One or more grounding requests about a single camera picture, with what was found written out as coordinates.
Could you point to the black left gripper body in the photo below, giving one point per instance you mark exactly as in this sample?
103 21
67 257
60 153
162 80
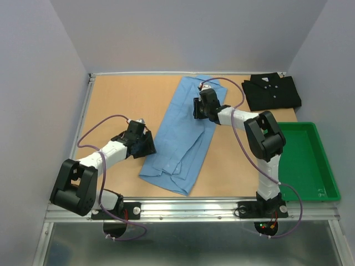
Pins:
138 141

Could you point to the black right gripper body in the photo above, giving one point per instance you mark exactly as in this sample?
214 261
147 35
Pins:
204 110

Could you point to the light blue long sleeve shirt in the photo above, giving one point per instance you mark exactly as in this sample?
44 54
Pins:
181 142

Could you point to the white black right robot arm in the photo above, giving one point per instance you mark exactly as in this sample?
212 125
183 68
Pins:
265 140

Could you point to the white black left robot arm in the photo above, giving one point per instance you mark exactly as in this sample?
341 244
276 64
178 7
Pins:
75 188

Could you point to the folded black shirt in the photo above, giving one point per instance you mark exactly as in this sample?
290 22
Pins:
271 91

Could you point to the green plastic tray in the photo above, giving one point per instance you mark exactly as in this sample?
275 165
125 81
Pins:
304 164

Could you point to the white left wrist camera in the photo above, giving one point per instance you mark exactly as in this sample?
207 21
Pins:
135 122

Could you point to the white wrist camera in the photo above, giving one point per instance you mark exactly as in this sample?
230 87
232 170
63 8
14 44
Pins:
135 122
202 87

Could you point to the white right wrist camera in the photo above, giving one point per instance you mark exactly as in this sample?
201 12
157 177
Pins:
202 87

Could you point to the aluminium table frame rail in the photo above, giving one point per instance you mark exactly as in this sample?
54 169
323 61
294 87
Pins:
193 231

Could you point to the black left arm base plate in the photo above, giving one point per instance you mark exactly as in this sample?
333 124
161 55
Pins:
123 210

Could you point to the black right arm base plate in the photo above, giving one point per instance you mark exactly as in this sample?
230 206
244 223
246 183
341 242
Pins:
259 210

